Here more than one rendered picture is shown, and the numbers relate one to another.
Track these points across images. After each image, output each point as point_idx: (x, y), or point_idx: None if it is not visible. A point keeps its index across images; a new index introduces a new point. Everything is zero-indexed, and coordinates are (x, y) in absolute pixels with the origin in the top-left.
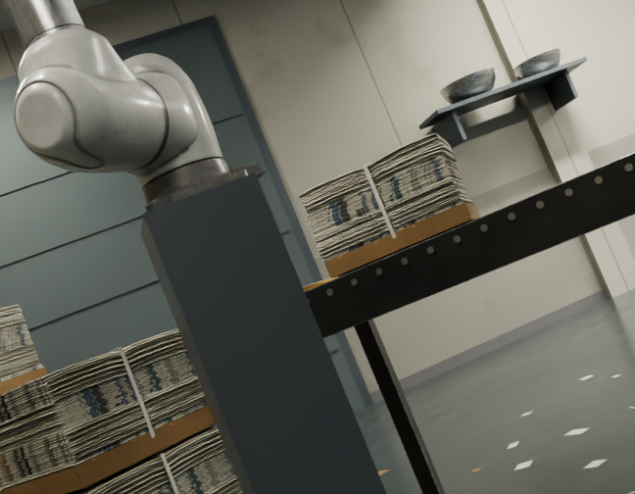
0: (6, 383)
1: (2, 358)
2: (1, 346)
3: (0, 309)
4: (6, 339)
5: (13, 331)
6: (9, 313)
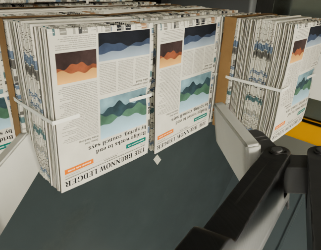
0: (18, 124)
1: (33, 139)
2: (37, 146)
3: (60, 174)
4: (42, 155)
5: (46, 166)
6: (56, 178)
